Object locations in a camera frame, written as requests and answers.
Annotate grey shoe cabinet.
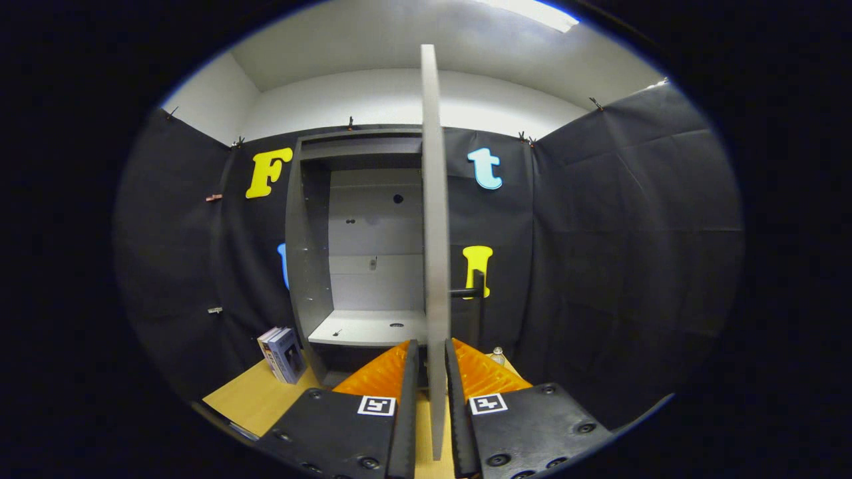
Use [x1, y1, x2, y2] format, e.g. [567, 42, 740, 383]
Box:
[285, 128, 427, 387]

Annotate long ceiling light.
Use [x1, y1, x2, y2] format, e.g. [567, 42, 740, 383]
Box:
[478, 0, 580, 33]

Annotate blue book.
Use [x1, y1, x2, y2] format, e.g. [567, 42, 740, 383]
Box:
[268, 328, 308, 385]

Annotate beige shoe cabinet door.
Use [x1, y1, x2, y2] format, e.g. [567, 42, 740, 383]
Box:
[419, 44, 486, 461]

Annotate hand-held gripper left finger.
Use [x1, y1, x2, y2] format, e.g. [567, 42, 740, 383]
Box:
[256, 339, 420, 479]

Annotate white book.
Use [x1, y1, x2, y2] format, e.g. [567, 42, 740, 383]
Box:
[257, 326, 283, 380]

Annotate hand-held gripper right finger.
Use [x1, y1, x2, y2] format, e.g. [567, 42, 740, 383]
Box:
[445, 337, 614, 479]

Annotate black backdrop cloth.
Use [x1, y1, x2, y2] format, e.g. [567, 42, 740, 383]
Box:
[113, 80, 745, 428]

